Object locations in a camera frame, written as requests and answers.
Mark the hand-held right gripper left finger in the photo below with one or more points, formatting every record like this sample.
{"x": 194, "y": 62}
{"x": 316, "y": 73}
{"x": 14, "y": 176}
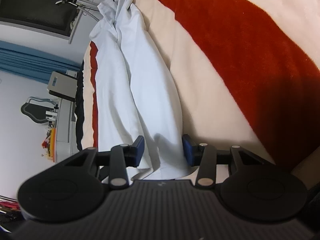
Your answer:
{"x": 139, "y": 151}

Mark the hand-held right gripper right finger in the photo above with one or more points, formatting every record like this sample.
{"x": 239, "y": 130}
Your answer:
{"x": 188, "y": 151}

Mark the white shirt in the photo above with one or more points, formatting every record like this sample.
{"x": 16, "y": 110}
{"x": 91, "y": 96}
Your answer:
{"x": 125, "y": 92}

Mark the white dresser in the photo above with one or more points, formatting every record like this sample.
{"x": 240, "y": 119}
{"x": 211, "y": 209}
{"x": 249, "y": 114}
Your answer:
{"x": 63, "y": 130}

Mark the red desk clutter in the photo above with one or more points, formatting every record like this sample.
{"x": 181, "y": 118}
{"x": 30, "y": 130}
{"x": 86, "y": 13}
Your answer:
{"x": 46, "y": 145}

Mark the group of cosmetic bottles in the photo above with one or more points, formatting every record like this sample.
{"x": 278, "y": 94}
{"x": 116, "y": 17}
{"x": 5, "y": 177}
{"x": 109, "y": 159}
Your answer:
{"x": 52, "y": 113}

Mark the grey and black chair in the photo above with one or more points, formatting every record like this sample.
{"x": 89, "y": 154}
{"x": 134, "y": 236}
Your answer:
{"x": 25, "y": 60}
{"x": 62, "y": 85}

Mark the striped fleece blanket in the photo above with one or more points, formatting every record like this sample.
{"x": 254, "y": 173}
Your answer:
{"x": 225, "y": 55}

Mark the wavy vanity mirror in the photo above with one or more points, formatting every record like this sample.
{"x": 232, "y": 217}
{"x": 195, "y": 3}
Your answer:
{"x": 32, "y": 110}

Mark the garment steamer stand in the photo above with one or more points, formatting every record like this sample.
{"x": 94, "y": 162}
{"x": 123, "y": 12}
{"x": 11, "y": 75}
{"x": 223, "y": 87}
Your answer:
{"x": 80, "y": 2}

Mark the dark window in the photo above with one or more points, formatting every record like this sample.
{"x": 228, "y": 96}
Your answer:
{"x": 30, "y": 2}

